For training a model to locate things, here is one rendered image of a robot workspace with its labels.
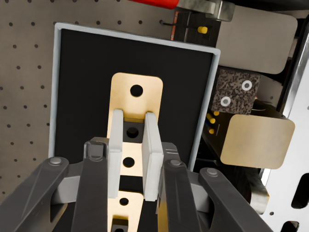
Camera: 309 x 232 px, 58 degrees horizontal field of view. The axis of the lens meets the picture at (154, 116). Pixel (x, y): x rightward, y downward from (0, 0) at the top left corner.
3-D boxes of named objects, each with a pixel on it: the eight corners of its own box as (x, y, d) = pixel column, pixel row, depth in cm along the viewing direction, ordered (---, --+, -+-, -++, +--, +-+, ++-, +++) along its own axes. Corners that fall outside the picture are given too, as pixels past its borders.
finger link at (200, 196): (164, 184, 13) (225, 188, 14) (157, 140, 18) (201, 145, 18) (160, 210, 14) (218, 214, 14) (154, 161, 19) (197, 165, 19)
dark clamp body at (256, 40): (203, 47, 70) (281, 77, 34) (157, 39, 69) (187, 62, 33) (210, 16, 68) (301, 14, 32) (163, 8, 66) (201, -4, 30)
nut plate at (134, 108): (149, 175, 24) (150, 182, 22) (104, 171, 23) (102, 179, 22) (163, 77, 21) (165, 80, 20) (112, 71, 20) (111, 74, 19)
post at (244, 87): (186, 64, 71) (250, 116, 33) (168, 61, 70) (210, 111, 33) (191, 44, 69) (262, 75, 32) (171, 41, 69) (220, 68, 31)
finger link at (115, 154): (117, 200, 15) (103, 199, 15) (119, 145, 22) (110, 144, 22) (122, 151, 14) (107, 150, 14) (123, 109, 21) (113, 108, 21)
